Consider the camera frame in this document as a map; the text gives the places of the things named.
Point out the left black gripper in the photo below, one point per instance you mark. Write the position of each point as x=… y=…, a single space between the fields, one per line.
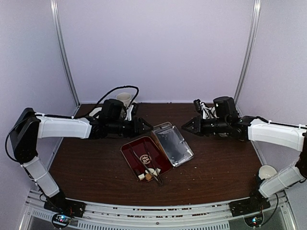
x=142 y=131

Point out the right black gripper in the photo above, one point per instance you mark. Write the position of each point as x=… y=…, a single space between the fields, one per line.
x=195 y=121

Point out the beige illustrated tin lid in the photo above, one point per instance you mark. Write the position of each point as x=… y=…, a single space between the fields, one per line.
x=168 y=137

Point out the black tongs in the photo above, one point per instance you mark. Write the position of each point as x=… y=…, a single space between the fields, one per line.
x=148 y=163

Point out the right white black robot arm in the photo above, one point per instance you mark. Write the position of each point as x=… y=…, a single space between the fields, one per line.
x=256 y=128

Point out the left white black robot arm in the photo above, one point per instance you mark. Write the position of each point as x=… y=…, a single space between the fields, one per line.
x=32 y=126

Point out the white round chocolate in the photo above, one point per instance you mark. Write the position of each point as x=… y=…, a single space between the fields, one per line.
x=150 y=170

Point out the white square chocolate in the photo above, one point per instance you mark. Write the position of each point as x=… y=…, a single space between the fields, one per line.
x=141 y=177

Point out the brown round chocolate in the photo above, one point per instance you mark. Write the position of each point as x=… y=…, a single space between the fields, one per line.
x=148 y=177

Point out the dark red lacquer tray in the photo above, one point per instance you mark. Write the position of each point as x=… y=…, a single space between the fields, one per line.
x=145 y=159

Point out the tall floral beige mug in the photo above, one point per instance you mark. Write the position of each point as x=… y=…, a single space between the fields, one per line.
x=126 y=98

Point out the white teacup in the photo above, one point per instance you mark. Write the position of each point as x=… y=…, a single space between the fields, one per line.
x=95 y=111

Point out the white bowl near right base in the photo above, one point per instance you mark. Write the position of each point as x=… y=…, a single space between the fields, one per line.
x=265 y=172

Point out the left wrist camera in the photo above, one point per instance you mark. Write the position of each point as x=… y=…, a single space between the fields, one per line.
x=131 y=111

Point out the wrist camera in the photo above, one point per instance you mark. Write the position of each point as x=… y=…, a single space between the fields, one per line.
x=202 y=109
x=131 y=111

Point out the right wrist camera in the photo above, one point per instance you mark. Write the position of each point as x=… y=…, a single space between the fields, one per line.
x=202 y=109

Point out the front aluminium rail frame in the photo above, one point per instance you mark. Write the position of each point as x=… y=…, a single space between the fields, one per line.
x=135 y=206

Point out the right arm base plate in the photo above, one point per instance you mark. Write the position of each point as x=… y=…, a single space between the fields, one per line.
x=248 y=206

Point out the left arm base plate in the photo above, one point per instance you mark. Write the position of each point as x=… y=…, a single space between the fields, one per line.
x=67 y=207

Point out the right aluminium frame post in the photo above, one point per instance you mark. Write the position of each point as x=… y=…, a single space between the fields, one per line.
x=255 y=19

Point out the aluminium frame post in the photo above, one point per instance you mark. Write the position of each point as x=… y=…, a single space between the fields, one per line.
x=255 y=19
x=63 y=53

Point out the left aluminium frame post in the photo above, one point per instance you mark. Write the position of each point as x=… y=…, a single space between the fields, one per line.
x=63 y=53

